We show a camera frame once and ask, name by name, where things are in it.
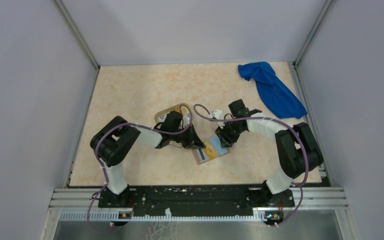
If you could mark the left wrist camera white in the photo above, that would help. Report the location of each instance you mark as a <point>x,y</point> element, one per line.
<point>186,120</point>

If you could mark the blue cloth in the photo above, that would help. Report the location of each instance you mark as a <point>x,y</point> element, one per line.
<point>276,96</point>

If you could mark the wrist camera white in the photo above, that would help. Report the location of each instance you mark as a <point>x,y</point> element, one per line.
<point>186,120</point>
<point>219,116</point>

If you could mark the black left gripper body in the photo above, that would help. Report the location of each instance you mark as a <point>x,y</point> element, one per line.
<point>186,137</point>

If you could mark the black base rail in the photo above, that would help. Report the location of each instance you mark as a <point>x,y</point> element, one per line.
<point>217,200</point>

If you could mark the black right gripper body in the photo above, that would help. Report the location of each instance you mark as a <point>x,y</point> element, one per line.
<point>232,128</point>

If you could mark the cream plastic tray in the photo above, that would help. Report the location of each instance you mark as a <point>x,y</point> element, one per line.
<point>182,108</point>

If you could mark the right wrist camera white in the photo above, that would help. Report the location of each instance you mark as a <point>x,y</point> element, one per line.
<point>219,116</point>

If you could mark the tan leather card holder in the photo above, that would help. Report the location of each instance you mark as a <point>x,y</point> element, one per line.
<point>216,143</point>

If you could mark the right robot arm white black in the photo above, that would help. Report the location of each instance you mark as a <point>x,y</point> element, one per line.
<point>297,148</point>

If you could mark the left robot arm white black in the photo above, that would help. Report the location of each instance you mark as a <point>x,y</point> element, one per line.
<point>114,141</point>

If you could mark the gold VIP credit card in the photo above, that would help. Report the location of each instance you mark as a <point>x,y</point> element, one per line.
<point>211,152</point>

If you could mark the aluminium frame rail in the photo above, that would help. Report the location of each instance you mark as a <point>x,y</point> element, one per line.
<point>78,205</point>

